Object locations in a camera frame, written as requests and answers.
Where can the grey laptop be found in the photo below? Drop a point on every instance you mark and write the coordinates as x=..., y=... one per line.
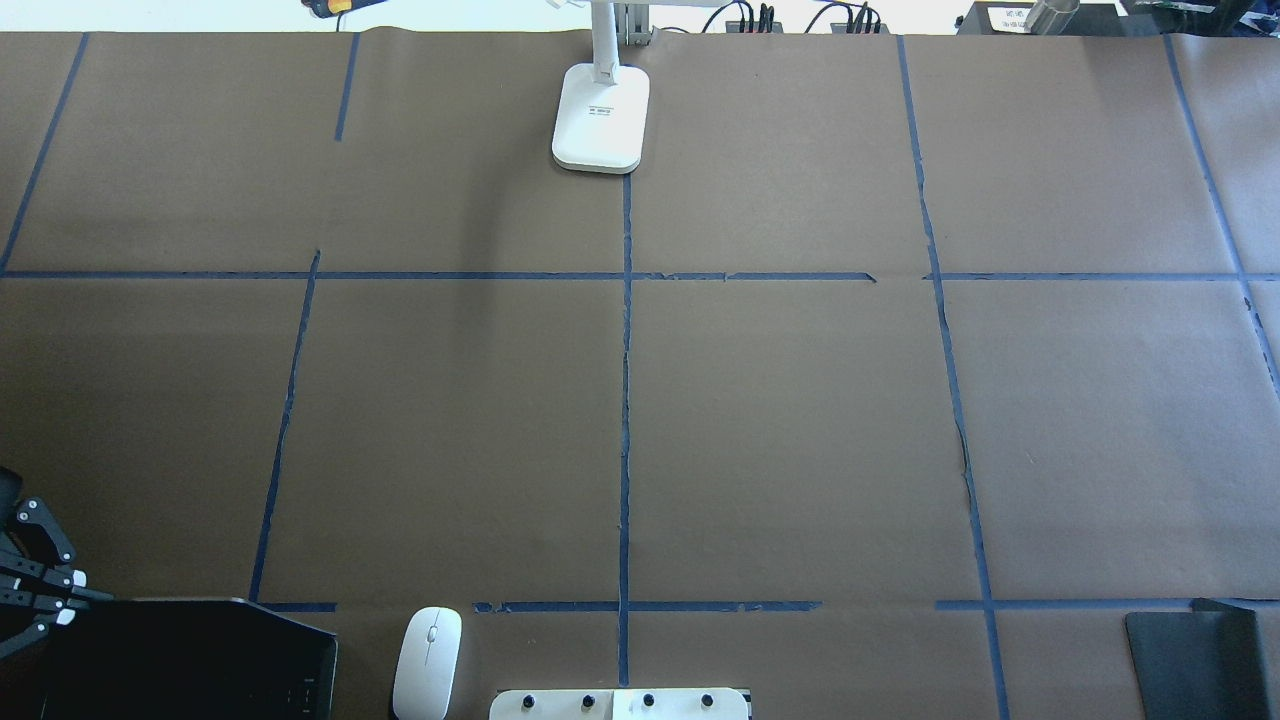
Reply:
x=190, y=659

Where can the silver metal cylinder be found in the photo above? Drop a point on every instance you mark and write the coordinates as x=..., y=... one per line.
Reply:
x=1050, y=17

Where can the black mouse pad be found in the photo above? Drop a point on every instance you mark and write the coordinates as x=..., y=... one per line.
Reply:
x=1204, y=663

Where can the white camera pillar base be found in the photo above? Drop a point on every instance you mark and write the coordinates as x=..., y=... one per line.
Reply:
x=623, y=703

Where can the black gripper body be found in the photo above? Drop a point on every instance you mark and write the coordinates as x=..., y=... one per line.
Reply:
x=38, y=530

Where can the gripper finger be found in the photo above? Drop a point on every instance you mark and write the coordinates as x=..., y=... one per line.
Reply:
x=35, y=615
x=50, y=567

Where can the white computer mouse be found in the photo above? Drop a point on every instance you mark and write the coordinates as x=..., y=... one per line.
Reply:
x=426, y=665

